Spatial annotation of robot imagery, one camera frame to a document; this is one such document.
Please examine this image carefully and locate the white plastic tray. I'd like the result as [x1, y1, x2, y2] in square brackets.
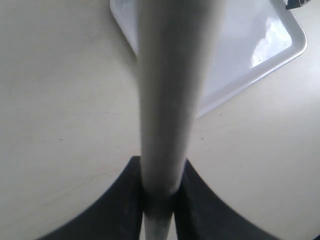
[109, 0, 307, 117]

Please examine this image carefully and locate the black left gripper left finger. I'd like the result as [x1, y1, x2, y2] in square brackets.
[42, 156, 144, 240]

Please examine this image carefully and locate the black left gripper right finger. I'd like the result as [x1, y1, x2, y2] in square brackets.
[174, 160, 277, 240]

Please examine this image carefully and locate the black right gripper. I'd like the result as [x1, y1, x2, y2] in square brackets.
[285, 0, 310, 10]

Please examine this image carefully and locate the white drumstick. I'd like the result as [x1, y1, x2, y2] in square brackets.
[136, 0, 225, 240]

